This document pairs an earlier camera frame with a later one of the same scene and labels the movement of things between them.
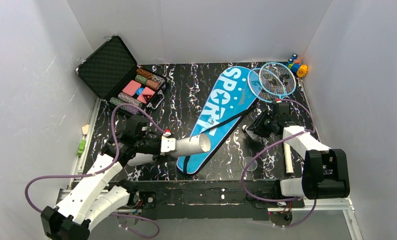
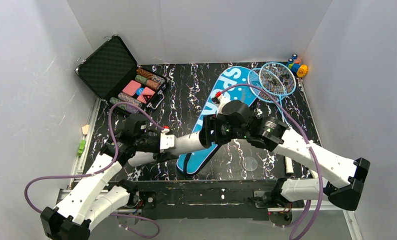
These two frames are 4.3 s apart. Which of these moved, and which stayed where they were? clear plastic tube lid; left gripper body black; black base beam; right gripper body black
Moved: right gripper body black
Stayed: clear plastic tube lid; left gripper body black; black base beam
